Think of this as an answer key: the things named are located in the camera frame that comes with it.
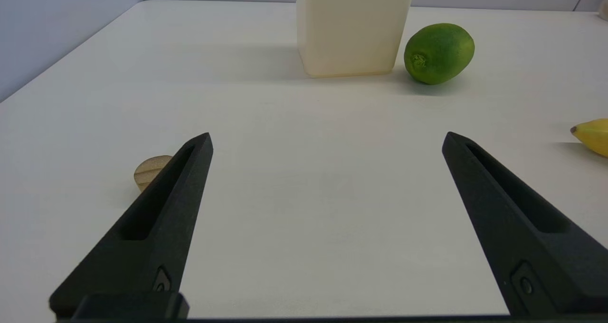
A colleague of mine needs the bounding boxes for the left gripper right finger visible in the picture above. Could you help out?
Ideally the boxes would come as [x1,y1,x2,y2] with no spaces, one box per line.
[441,132,608,317]

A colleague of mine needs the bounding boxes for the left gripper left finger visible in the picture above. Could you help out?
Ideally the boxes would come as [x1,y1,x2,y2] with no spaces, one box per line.
[48,132,214,319]

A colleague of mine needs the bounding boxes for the small wooden block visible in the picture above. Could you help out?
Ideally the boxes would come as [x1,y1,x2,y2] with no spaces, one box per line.
[133,155,174,193]

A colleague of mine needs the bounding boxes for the yellow banana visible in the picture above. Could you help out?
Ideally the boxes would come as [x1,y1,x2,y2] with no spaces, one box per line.
[570,119,608,158]

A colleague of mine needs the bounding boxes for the green lime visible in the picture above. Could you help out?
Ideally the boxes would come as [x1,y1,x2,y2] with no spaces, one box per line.
[404,23,475,85]

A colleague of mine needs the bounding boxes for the cream plastic container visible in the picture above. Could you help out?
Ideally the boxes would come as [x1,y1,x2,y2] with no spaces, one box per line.
[295,0,418,79]

